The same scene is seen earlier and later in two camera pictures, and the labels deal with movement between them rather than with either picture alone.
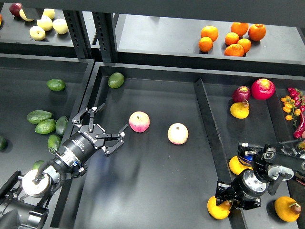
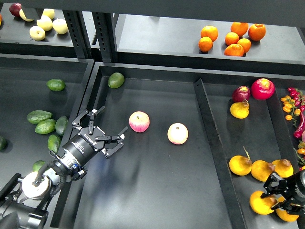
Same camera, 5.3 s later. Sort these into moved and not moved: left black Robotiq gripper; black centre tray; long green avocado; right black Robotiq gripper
Moved: right black Robotiq gripper
Not moved: long green avocado; left black Robotiq gripper; black centre tray
